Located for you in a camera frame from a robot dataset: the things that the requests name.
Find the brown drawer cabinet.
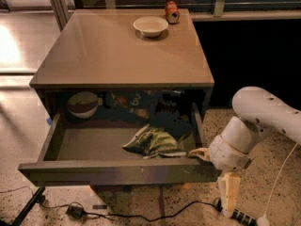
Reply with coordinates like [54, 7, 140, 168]
[28, 8, 215, 205]

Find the green chip bag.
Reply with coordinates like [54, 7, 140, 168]
[122, 124, 186, 159]

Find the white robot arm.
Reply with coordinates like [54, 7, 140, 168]
[189, 87, 301, 218]

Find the drawer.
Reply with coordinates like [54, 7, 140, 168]
[19, 107, 219, 186]

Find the black cable with adapter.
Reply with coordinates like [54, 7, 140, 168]
[0, 186, 220, 223]

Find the black power strip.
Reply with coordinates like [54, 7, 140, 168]
[213, 197, 258, 226]

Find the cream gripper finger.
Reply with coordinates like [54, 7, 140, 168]
[217, 172, 241, 218]
[188, 148, 210, 161]

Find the white bowl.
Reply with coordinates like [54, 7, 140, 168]
[134, 16, 168, 38]

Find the white cable with plug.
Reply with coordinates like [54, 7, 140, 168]
[256, 143, 301, 226]

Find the orange soda can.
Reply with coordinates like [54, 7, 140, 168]
[165, 1, 180, 24]

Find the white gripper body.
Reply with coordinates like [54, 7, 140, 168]
[209, 135, 252, 171]

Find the round bowl in drawer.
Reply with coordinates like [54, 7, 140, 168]
[67, 91, 103, 119]

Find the black stand leg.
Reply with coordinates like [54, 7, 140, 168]
[0, 186, 45, 226]

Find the dark snack bag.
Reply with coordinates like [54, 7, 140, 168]
[105, 90, 159, 119]

